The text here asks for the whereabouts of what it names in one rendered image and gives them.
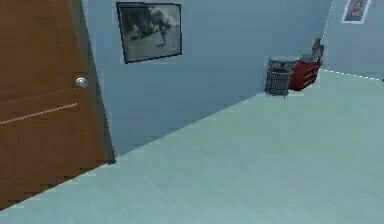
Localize black framed grey painting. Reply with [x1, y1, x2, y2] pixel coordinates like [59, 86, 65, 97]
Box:
[115, 1, 183, 65]

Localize white framed portrait painting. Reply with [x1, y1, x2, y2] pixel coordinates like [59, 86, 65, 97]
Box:
[340, 0, 372, 25]

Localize silver round door knob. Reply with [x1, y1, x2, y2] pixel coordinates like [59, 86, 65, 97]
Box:
[75, 76, 89, 89]

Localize red chest of drawers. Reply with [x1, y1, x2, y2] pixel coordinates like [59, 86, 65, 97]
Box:
[288, 60, 322, 92]

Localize brown figurine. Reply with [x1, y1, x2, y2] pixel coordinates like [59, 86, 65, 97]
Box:
[311, 37, 325, 64]

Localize brown wooden room door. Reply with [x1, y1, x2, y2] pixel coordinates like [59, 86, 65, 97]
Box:
[0, 0, 117, 212]

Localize grey wire mesh bin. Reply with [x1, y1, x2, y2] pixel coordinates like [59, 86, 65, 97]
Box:
[264, 55, 298, 99]

